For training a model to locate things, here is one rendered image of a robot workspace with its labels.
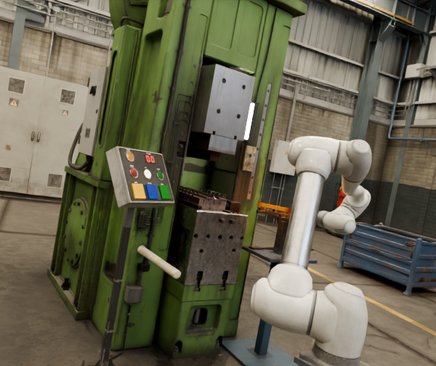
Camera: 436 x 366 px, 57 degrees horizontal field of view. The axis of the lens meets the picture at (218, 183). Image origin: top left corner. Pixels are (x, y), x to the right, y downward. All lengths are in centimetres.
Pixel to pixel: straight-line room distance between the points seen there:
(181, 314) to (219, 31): 172
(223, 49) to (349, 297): 173
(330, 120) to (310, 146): 887
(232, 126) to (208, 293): 103
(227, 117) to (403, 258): 380
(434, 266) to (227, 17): 443
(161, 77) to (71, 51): 592
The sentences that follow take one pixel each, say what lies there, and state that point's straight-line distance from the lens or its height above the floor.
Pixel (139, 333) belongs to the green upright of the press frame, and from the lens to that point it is 267.
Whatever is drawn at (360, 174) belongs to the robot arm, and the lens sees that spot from 170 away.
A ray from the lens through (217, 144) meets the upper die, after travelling 242.
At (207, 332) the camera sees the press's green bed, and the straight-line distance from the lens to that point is 268.
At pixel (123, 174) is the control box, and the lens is 192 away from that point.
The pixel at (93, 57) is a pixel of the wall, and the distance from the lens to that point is 829.
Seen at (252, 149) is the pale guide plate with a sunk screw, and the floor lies 133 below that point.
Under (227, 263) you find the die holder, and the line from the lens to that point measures 255.
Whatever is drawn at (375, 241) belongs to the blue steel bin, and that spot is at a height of 52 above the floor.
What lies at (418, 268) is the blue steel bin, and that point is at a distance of 573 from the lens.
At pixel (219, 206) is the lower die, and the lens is 249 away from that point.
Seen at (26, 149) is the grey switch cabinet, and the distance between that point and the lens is 747.
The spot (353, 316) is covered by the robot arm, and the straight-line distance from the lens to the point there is 144.
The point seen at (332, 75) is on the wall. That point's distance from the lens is 1075.
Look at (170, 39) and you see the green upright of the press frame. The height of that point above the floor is 185.
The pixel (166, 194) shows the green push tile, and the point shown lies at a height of 100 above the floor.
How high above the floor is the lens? 121
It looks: 3 degrees down
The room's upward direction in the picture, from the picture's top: 10 degrees clockwise
